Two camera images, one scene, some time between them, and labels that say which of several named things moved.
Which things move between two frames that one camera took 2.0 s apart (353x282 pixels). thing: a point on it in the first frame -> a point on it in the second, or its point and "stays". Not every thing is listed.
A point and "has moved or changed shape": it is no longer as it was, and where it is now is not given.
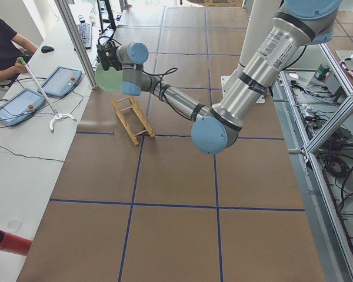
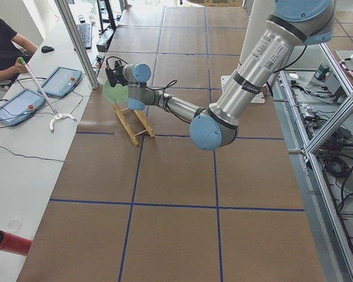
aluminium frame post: (66, 12) stays
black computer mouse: (46, 49) stays
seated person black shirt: (5, 47) stays
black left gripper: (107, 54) -> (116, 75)
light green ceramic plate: (109, 80) has moved or changed shape
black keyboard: (85, 32) stays
